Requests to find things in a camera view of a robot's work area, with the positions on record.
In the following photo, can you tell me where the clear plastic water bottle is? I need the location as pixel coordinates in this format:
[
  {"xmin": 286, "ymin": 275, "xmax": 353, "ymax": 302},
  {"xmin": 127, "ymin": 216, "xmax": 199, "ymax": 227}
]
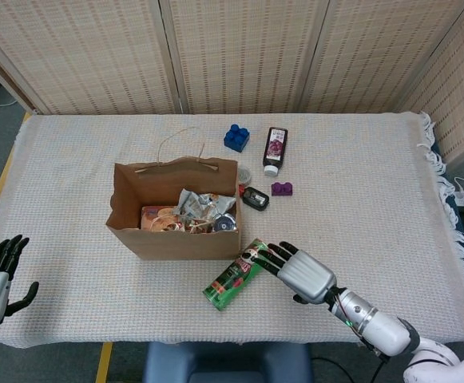
[{"xmin": 211, "ymin": 213, "xmax": 239, "ymax": 233}]

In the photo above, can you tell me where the right black grey robot hand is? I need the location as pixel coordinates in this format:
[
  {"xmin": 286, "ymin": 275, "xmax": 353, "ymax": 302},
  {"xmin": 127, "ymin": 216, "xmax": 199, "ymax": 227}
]
[{"xmin": 251, "ymin": 240, "xmax": 336, "ymax": 306}]

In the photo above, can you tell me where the small black device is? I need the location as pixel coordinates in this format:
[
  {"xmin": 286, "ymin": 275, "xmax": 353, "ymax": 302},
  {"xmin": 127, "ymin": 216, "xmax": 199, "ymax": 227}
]
[{"xmin": 240, "ymin": 186, "xmax": 271, "ymax": 211}]

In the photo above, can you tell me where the silver snack pouch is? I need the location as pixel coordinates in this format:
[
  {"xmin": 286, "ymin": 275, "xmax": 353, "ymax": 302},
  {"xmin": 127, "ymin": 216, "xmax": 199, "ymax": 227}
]
[{"xmin": 175, "ymin": 187, "xmax": 237, "ymax": 219}]

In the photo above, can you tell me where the bamboo folding screen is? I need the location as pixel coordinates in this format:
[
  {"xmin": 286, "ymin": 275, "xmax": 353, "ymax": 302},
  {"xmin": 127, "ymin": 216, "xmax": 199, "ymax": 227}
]
[{"xmin": 0, "ymin": 0, "xmax": 464, "ymax": 164}]

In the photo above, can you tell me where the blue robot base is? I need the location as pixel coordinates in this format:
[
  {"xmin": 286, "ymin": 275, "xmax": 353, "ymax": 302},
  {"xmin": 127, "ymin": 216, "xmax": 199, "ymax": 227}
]
[{"xmin": 142, "ymin": 342, "xmax": 313, "ymax": 383}]

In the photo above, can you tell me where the green chips can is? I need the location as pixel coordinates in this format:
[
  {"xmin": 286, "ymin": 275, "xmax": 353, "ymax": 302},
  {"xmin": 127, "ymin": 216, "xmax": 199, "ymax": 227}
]
[{"xmin": 202, "ymin": 238, "xmax": 275, "ymax": 311}]

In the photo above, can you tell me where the brown paper bag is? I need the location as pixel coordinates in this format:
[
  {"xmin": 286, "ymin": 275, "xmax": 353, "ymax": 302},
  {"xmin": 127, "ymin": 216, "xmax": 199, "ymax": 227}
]
[{"xmin": 105, "ymin": 126, "xmax": 243, "ymax": 261}]

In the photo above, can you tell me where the blue building block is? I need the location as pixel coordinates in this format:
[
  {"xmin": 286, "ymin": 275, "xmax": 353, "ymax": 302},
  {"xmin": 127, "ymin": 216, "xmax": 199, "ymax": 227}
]
[{"xmin": 223, "ymin": 124, "xmax": 251, "ymax": 153}]

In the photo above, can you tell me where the purple building block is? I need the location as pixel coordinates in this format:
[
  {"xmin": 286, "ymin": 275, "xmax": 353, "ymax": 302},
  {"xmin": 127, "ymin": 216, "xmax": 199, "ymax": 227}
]
[{"xmin": 271, "ymin": 181, "xmax": 295, "ymax": 197}]

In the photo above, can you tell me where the blue orange cookie box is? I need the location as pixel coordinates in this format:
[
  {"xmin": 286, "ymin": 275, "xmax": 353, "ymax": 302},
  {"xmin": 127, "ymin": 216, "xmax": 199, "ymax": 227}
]
[{"xmin": 140, "ymin": 205, "xmax": 180, "ymax": 231}]

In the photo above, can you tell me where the dark grape juice bottle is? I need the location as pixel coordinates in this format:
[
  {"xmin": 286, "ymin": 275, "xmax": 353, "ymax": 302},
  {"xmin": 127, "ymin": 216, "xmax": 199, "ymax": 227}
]
[{"xmin": 262, "ymin": 126, "xmax": 290, "ymax": 177}]

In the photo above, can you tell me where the red silver snack packet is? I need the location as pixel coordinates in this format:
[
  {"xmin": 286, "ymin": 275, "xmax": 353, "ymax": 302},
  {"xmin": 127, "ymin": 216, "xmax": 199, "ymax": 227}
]
[{"xmin": 163, "ymin": 215, "xmax": 216, "ymax": 235}]

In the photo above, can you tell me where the white woven tablecloth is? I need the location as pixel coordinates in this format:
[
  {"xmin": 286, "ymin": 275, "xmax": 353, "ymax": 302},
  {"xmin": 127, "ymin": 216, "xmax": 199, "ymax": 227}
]
[{"xmin": 0, "ymin": 111, "xmax": 464, "ymax": 352}]

